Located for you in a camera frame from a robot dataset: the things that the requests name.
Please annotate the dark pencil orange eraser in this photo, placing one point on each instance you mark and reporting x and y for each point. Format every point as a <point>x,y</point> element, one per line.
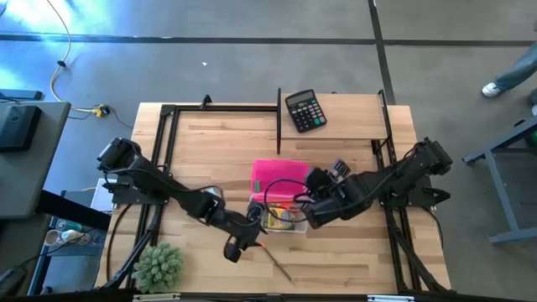
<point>277,262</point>

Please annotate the wooden raised shelf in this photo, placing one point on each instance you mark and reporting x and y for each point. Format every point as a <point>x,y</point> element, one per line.
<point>352,119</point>

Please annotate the grey metal table frame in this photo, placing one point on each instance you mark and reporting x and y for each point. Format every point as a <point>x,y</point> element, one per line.
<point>503,197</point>

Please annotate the black desk calculator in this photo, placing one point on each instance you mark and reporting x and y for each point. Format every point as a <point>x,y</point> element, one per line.
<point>305,111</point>

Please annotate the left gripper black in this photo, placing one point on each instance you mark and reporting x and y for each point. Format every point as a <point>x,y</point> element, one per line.
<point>253,222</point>

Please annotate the person's shoe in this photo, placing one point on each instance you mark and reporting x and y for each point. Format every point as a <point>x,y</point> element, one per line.
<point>491,90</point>

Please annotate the green artificial plant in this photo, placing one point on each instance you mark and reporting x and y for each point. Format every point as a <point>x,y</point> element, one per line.
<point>158,268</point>

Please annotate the person's leg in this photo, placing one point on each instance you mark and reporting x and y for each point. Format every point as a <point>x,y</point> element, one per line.
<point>518,69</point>

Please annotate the black cluttered cart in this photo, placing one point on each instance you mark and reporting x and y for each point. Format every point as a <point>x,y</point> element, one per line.
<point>71,251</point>

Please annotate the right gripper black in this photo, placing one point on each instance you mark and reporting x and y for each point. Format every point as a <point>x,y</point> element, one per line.
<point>318,182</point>

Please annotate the white box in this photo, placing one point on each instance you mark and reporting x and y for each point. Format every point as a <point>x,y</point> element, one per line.
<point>102,197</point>

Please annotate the grey desk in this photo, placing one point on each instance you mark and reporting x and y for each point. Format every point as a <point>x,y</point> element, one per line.
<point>29,180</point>

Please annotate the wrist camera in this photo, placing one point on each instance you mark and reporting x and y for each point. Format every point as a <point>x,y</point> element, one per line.
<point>340,168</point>
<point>233,251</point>

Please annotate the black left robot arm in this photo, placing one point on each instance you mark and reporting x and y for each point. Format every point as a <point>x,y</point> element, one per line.
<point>168,184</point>

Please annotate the silver edge bracket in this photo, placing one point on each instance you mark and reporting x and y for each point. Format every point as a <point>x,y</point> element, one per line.
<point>390,298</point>
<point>157,297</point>

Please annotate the translucent pencil box pink lid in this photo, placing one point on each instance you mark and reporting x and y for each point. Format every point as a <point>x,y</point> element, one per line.
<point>279,176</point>

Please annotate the black box device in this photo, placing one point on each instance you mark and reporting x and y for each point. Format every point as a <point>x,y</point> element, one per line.
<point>17,128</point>

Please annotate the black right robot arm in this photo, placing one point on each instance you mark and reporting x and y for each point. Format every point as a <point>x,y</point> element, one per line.
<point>377,189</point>

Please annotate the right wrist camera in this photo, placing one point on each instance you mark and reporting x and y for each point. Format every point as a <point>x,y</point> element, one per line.
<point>340,168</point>

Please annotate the black aluminium table frame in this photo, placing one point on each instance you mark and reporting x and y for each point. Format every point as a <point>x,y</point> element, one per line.
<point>161,126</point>

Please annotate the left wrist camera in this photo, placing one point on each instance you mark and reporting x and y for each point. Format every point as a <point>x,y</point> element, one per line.
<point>233,251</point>

